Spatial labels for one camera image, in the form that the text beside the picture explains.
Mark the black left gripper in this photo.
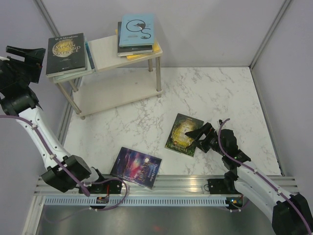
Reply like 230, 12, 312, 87
3, 46, 45, 87

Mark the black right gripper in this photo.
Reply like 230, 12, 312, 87
184, 122, 225, 156

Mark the green forest Alice book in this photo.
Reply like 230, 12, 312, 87
165, 113, 203, 157

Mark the pale green file folder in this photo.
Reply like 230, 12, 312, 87
49, 49, 93, 84

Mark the black folder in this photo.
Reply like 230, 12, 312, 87
46, 33, 87, 77

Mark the teal ocean cover book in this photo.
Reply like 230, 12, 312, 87
85, 41, 95, 72

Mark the purple nebula cover book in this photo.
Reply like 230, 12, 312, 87
111, 147, 162, 189

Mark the dark blue Wuthering Heights book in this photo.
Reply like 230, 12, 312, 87
116, 22, 153, 57

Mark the yellow book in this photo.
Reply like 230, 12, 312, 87
125, 41, 160, 60

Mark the light blue Hemingway book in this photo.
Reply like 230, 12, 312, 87
119, 13, 155, 47

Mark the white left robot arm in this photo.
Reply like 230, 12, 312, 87
0, 46, 107, 196

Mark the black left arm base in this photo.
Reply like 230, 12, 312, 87
86, 178, 122, 195

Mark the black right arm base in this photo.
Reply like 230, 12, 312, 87
204, 178, 240, 195

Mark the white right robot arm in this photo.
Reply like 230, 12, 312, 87
186, 121, 313, 235

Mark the white two-tier shelf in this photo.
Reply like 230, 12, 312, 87
50, 35, 163, 119

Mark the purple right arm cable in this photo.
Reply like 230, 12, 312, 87
218, 118, 310, 235

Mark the aluminium rail frame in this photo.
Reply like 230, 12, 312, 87
34, 175, 300, 196

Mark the white slotted cable duct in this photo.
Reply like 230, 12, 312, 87
45, 196, 228, 207

